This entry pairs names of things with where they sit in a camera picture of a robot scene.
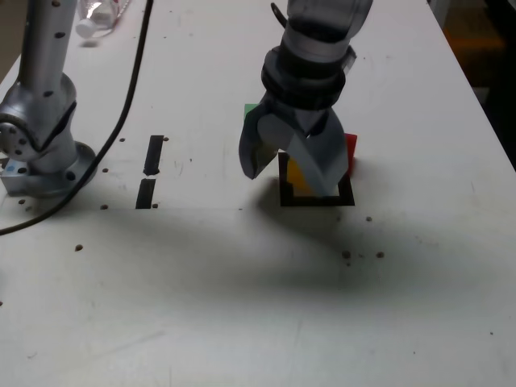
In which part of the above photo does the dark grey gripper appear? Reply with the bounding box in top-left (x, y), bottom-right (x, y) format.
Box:
top-left (237, 95), bottom-right (349, 199)

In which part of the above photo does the yellow cube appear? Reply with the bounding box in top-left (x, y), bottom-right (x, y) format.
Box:
top-left (286, 159), bottom-right (311, 190)

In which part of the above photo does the red cube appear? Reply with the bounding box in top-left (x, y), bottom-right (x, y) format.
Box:
top-left (344, 133), bottom-right (359, 178)

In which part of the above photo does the black tape square outline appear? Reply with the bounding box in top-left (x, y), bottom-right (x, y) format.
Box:
top-left (277, 152), bottom-right (356, 207)

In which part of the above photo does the black tape strip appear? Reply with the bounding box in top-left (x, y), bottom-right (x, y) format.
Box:
top-left (135, 135), bottom-right (165, 210)

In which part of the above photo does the clear plastic bottle, white cap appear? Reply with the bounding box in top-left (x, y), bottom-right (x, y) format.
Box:
top-left (75, 0), bottom-right (134, 41)

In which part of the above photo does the small white camera box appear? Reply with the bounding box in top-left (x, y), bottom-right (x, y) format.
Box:
top-left (342, 44), bottom-right (359, 74)

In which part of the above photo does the thin black cable loop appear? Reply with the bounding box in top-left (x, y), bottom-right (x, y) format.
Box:
top-left (268, 2), bottom-right (289, 26)

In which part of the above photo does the long black cable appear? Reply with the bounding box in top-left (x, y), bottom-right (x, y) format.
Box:
top-left (0, 0), bottom-right (155, 235)

